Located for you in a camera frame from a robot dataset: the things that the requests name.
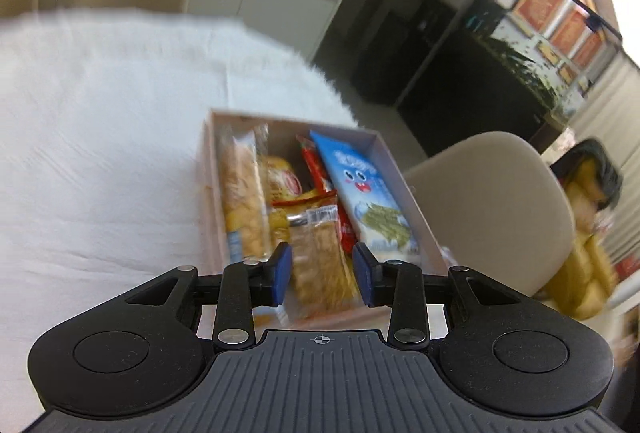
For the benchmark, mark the pink cardboard box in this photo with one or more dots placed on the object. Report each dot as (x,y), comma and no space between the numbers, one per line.
(395,183)

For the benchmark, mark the long tan cracker packet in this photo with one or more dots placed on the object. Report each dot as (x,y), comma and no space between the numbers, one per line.
(242,183)

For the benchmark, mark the yellow red label snack packet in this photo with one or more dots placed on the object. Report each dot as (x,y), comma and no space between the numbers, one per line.
(280,173)

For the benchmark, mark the person in yellow top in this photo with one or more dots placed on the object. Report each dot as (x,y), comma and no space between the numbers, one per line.
(585,238)

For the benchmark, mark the black cabinet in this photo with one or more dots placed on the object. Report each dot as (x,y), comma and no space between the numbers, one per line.
(450,98)

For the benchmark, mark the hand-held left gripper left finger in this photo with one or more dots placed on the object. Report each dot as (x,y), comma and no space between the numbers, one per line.
(282,273)

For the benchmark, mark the plain yellow snack packet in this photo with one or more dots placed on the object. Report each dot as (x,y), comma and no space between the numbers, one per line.
(280,220)

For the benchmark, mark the blue cartoon snack packet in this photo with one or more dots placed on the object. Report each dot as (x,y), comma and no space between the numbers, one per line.
(350,173)

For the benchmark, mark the glass fish tank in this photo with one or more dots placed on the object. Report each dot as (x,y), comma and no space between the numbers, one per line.
(525,53)

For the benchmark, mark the clear square cracker packet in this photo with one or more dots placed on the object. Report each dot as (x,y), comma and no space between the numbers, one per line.
(320,263)

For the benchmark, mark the large red snack packet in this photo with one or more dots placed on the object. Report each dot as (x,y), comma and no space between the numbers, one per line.
(315,163)

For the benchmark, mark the group of red framed pictures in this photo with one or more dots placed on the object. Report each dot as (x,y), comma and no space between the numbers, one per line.
(565,13)

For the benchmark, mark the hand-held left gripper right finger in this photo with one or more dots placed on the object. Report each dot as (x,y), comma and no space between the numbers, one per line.
(364,275)

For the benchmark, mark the white tablecloth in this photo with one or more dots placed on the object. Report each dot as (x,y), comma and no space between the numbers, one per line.
(100,138)

